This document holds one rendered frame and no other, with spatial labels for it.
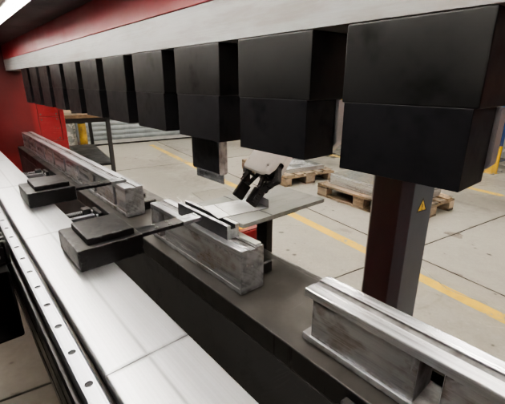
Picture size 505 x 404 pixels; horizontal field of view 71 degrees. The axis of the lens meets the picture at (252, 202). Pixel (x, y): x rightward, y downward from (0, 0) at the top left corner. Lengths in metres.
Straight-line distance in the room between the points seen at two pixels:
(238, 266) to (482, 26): 0.53
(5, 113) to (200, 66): 2.21
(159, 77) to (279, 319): 0.54
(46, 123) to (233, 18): 2.33
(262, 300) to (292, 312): 0.07
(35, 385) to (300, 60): 1.82
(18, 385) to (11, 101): 1.67
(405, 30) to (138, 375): 0.45
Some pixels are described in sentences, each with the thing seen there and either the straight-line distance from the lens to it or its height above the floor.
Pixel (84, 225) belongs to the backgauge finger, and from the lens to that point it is 0.71.
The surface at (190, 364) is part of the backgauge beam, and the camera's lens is 0.44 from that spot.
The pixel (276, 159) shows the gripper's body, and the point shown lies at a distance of 0.80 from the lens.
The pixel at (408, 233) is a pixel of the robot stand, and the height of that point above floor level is 0.80.
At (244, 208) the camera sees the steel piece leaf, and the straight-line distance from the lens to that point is 0.82.
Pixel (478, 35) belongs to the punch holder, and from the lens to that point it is 0.40.
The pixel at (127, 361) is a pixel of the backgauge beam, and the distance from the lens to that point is 0.45.
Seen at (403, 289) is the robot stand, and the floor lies 0.58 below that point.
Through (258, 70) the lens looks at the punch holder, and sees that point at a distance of 0.56.
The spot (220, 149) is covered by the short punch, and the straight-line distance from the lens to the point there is 0.71.
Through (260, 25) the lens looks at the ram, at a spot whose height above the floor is 1.35.
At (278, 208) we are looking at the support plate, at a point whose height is 1.00.
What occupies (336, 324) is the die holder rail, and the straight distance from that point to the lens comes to 0.58.
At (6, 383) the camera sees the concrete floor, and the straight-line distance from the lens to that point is 2.10.
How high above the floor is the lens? 1.28
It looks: 19 degrees down
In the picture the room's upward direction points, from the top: straight up
